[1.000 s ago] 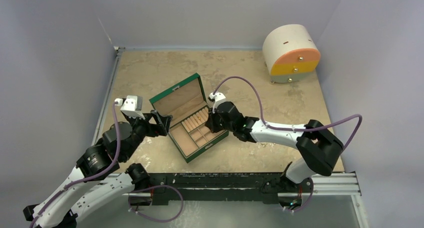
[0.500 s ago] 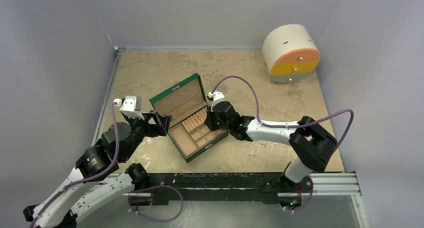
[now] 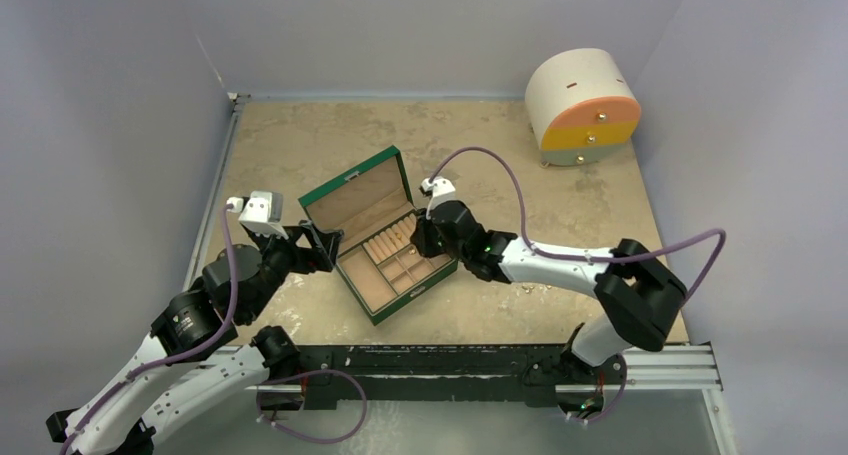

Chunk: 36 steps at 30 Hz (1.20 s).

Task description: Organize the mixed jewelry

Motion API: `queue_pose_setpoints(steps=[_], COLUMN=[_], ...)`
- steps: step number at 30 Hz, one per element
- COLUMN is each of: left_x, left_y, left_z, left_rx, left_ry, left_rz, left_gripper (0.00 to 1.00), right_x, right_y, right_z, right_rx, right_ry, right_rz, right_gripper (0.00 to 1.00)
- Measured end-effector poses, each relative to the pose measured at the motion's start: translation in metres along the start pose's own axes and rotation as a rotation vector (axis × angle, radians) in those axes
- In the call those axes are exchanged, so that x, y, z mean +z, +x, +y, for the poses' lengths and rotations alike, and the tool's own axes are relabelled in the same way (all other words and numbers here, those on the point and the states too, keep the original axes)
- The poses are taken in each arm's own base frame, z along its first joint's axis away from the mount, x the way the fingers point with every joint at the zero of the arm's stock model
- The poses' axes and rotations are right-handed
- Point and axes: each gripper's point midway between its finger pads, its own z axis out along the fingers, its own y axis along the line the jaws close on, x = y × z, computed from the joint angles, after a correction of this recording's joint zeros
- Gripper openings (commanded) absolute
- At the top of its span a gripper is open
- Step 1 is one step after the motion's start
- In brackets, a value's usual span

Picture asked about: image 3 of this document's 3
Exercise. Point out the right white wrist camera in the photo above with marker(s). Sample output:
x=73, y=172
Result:
x=438, y=191

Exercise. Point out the round drawer cabinet cream orange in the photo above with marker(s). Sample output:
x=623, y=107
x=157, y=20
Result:
x=580, y=107

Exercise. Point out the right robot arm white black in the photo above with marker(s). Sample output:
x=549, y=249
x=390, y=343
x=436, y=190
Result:
x=640, y=297

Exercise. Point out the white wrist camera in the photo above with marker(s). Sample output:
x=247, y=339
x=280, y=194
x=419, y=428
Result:
x=438, y=191
x=260, y=213

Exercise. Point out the green jewelry box with lid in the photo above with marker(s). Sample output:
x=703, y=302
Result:
x=372, y=204

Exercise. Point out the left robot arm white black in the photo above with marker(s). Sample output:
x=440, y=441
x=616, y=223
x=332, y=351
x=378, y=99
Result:
x=148, y=398

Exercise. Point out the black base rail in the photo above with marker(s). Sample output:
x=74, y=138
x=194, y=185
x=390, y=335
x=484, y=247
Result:
x=536, y=375

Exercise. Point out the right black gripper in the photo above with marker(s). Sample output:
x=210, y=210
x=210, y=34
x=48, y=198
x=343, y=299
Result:
x=428, y=234

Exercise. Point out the aluminium frame rail left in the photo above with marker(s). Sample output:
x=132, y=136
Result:
x=207, y=223

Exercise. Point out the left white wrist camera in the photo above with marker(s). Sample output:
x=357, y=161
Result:
x=260, y=213

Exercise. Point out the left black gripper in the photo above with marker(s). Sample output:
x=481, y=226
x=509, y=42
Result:
x=319, y=255

